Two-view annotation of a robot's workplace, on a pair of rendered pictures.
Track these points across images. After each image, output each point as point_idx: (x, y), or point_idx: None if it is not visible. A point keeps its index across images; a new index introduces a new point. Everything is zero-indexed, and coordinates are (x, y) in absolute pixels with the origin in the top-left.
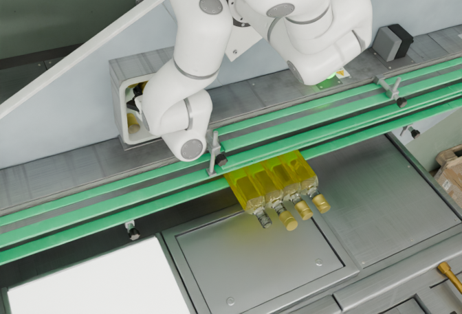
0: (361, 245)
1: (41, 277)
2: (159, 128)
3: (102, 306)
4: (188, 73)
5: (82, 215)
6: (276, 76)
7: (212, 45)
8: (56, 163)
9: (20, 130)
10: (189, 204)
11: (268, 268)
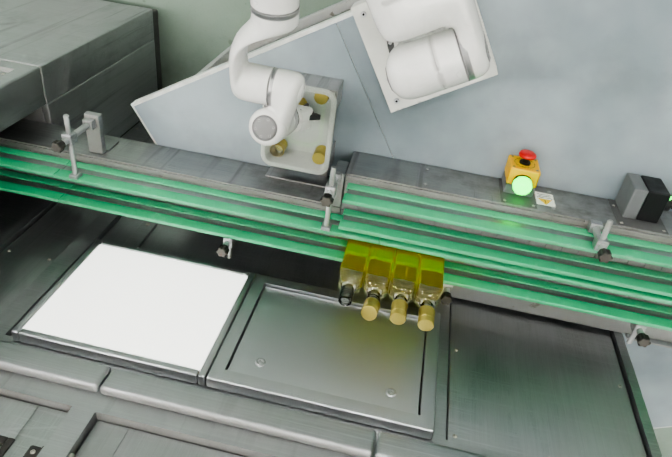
0: (469, 420)
1: (130, 249)
2: (234, 82)
3: (150, 294)
4: (252, 7)
5: (184, 199)
6: (460, 174)
7: None
8: (203, 159)
9: (186, 109)
10: (309, 277)
11: (327, 362)
